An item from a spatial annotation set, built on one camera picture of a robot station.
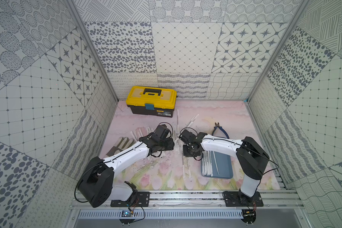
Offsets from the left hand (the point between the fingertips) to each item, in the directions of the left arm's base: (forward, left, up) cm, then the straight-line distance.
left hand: (172, 141), depth 85 cm
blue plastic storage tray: (-9, -27, -10) cm, 30 cm away
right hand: (-4, -10, -9) cm, 14 cm away
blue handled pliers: (+18, -31, -10) cm, 38 cm away
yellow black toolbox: (+28, +12, +7) cm, 31 cm away
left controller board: (-35, +22, -12) cm, 43 cm away
